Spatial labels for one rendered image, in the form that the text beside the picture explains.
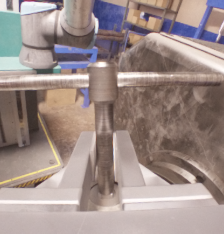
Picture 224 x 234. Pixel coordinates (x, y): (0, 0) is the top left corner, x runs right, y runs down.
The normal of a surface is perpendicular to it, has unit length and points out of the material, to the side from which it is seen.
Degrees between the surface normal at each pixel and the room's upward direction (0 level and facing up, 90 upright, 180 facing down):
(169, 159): 90
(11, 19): 90
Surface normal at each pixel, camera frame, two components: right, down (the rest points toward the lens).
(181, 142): -0.79, 0.20
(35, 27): 0.13, 0.60
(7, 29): 0.53, 0.58
